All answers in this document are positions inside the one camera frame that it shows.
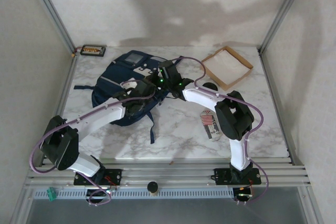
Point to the shallow cardboard tray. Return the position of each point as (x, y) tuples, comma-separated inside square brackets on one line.
[(227, 66)]

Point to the black round lid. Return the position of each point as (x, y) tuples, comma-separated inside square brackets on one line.
[(210, 86)]

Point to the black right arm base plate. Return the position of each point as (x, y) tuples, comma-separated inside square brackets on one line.
[(220, 175)]

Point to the aluminium frame post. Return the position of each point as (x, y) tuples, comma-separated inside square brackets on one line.
[(50, 6), (284, 6)]

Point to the black round knob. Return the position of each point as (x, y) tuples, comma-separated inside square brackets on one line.
[(152, 187)]

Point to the green connector block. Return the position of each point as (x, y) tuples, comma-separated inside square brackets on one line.
[(52, 193)]

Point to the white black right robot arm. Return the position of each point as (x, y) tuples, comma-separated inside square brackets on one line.
[(199, 96)]

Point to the aluminium front rail bed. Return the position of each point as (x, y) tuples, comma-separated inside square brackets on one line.
[(170, 174)]

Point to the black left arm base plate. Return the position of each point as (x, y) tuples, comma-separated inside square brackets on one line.
[(115, 175)]

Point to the white patterned can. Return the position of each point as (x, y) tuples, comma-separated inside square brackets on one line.
[(211, 127)]

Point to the aluminium side rail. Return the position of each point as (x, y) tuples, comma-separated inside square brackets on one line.
[(65, 87), (278, 103)]

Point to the black battery charger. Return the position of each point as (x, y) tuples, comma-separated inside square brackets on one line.
[(93, 50)]

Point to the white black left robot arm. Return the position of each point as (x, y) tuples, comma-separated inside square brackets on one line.
[(105, 113)]

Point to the navy blue backpack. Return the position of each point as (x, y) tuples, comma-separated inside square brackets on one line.
[(113, 77)]

